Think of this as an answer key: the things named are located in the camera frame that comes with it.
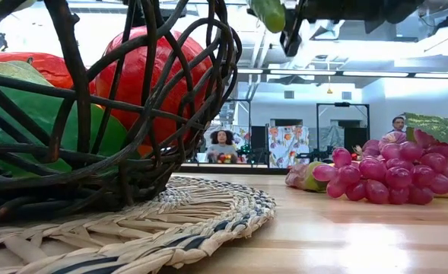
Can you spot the white ceiling light strip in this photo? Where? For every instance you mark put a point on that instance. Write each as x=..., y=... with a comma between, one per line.
x=375, y=74
x=301, y=72
x=440, y=75

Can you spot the red-orange mango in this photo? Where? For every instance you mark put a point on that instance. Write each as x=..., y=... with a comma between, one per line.
x=52, y=70

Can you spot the olive green pear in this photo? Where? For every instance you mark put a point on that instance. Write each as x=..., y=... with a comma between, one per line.
x=7, y=71

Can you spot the green cucumber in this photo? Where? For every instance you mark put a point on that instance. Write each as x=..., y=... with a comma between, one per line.
x=271, y=15

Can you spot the red apple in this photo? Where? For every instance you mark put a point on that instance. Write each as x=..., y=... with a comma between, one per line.
x=132, y=76

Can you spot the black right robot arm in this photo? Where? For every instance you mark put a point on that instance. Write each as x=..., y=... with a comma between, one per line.
x=398, y=9

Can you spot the black background robot arm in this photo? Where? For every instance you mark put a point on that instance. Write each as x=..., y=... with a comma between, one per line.
x=315, y=155

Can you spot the wall air vent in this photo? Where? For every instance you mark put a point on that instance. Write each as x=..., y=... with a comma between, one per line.
x=289, y=94
x=346, y=95

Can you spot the green bell pepper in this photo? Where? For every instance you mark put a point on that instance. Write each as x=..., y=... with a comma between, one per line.
x=37, y=114

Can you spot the black metal table frame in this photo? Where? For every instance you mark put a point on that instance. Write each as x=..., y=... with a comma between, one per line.
x=246, y=169

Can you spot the round woven straw placemat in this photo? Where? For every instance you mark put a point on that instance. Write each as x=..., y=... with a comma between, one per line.
x=170, y=228

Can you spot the person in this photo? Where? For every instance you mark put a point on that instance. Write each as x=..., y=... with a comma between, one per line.
x=221, y=146
x=398, y=123

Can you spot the dark background screen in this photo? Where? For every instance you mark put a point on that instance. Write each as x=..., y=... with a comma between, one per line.
x=356, y=139

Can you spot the purple grape bunch with leaf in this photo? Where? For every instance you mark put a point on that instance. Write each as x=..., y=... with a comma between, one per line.
x=394, y=175

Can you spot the background toy fruit pile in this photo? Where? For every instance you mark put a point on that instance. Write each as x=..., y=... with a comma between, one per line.
x=223, y=158

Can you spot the black stand frame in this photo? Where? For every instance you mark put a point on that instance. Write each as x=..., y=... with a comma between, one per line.
x=318, y=122
x=249, y=125

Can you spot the black upright panel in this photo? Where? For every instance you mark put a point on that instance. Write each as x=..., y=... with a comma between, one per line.
x=258, y=144

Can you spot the yellow pendant lamp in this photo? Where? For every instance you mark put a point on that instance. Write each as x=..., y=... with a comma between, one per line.
x=329, y=90

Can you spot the dark wicker basket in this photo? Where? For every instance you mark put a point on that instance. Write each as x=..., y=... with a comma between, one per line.
x=75, y=194

